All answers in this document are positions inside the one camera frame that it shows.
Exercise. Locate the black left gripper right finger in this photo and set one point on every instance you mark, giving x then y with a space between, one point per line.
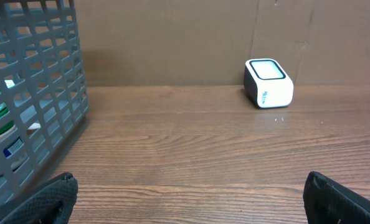
326 201

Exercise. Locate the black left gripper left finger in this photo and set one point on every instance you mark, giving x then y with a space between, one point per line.
50 202

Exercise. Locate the white barcode scanner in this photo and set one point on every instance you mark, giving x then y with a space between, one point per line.
267 84

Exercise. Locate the grey plastic mesh basket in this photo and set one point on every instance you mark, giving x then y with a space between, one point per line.
42 83

